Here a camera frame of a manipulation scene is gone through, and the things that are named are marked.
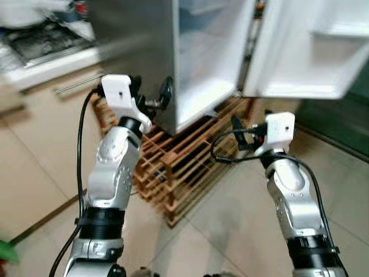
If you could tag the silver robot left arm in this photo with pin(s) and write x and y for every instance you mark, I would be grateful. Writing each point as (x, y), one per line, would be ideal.
(112, 167)

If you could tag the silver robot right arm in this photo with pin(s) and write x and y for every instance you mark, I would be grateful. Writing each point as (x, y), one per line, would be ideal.
(294, 208)

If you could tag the grey steel fridge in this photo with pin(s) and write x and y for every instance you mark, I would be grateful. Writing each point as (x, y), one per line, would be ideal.
(132, 52)

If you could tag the wooden slatted rack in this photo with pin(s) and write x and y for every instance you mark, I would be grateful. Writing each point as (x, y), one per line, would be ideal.
(179, 173)

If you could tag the glass sliding door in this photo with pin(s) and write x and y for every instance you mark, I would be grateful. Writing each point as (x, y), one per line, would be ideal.
(340, 127)

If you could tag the steel gas stove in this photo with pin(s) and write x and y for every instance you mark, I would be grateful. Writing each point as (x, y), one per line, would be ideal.
(40, 43)

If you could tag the beige kitchen base cabinet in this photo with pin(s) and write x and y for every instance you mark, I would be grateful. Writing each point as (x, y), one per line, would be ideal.
(34, 150)

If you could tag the white cooking pot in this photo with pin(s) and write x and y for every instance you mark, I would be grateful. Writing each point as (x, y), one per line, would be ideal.
(23, 14)

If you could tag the grey robot left leg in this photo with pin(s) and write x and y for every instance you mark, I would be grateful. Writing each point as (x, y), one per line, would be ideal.
(147, 272)

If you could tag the green plastic panel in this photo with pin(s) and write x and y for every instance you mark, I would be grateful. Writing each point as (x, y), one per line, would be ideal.
(7, 253)

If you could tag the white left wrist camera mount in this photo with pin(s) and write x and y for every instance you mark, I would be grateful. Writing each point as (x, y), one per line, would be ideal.
(118, 92)

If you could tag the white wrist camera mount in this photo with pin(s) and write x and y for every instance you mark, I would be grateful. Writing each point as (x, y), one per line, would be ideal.
(118, 92)
(279, 128)

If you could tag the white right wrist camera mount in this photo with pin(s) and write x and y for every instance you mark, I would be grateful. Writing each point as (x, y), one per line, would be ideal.
(279, 128)

